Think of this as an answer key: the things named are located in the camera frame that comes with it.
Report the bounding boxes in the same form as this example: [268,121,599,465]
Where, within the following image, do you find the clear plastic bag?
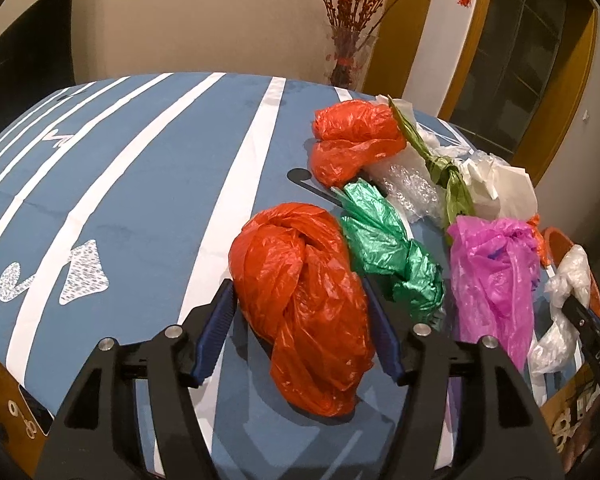
[528,245,592,377]

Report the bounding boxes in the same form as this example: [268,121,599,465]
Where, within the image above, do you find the knotted orange plastic bag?
[228,203,375,417]

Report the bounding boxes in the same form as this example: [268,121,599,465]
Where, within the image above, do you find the clear bubble wrap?
[365,145,444,228]

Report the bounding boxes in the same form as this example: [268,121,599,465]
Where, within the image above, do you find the small orange plastic bag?
[527,214,550,268]

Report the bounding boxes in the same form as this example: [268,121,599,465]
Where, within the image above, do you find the orange plastic basket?
[542,226,600,318]

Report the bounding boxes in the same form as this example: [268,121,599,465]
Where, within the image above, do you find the magenta plastic bag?
[448,216,540,370]

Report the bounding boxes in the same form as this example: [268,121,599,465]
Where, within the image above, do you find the white plastic bag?
[458,151,539,222]

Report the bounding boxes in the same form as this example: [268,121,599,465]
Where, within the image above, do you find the olive green wrapper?
[388,96,476,228]

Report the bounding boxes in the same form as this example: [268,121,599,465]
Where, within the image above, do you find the green plastic bag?
[334,179,445,323]

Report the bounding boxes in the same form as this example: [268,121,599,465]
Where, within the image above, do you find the blue white striped tablecloth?
[0,71,562,480]

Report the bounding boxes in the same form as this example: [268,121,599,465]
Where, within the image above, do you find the wooden framed glass door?
[439,0,597,184]

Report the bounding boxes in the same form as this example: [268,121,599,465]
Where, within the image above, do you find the black television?
[0,0,76,133]

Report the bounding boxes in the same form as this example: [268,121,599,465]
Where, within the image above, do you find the glass vase red branches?
[304,0,432,91]

